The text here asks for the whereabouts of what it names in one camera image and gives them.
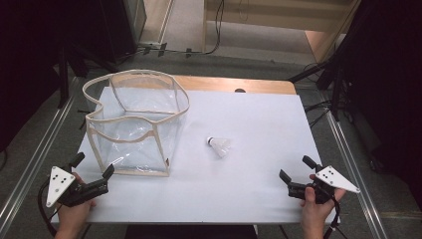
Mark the person's dark clothing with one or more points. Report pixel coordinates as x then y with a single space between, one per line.
190 232

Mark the white board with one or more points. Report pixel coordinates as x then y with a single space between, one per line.
252 132

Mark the wooden table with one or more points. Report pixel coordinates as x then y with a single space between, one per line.
215 83

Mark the person's right hand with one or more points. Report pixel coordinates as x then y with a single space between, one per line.
316 214

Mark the person's left hand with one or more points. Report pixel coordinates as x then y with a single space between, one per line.
73 219

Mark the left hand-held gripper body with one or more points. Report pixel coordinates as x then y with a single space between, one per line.
58 186

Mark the white shuttlecock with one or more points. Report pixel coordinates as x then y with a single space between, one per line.
219 145

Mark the clear bag with beige trim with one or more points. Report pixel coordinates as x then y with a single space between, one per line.
132 99

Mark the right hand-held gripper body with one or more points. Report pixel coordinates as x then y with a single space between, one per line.
335 179

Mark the light wooden shelf unit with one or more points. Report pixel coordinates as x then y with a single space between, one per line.
265 23

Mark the black stand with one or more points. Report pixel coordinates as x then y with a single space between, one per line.
336 86
63 79

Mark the dark table grommet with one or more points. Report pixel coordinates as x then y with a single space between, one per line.
240 90

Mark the black cabinet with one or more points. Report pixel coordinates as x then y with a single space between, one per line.
119 30

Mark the metal floor rail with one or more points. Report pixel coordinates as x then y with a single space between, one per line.
355 172
36 159

